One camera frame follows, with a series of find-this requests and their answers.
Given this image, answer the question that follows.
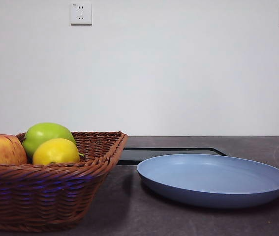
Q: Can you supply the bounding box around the yellow lemon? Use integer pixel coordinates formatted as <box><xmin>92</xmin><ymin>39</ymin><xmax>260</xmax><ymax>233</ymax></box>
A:
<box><xmin>32</xmin><ymin>138</ymin><xmax>81</xmax><ymax>166</ymax></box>

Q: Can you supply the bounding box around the blue round plate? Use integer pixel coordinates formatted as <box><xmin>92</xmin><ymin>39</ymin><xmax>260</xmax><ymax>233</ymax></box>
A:
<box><xmin>136</xmin><ymin>153</ymin><xmax>279</xmax><ymax>209</ymax></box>

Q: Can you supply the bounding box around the brown wicker basket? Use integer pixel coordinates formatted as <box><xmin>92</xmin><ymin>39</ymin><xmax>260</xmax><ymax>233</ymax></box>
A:
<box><xmin>0</xmin><ymin>131</ymin><xmax>129</xmax><ymax>233</ymax></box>

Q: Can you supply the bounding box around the black flat tray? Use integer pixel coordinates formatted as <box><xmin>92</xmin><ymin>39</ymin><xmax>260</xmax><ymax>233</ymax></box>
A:
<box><xmin>118</xmin><ymin>147</ymin><xmax>228</xmax><ymax>166</ymax></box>

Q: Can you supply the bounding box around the green apple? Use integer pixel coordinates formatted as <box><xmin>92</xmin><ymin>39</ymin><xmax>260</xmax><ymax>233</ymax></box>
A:
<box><xmin>22</xmin><ymin>122</ymin><xmax>85</xmax><ymax>159</ymax></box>

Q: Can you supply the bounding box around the red yellow apple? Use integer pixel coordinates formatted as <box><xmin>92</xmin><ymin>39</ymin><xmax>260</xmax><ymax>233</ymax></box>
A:
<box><xmin>0</xmin><ymin>134</ymin><xmax>28</xmax><ymax>166</ymax></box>

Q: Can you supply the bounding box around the white wall socket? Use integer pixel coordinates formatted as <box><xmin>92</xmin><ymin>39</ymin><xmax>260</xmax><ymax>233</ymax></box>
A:
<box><xmin>70</xmin><ymin>1</ymin><xmax>93</xmax><ymax>26</ymax></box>

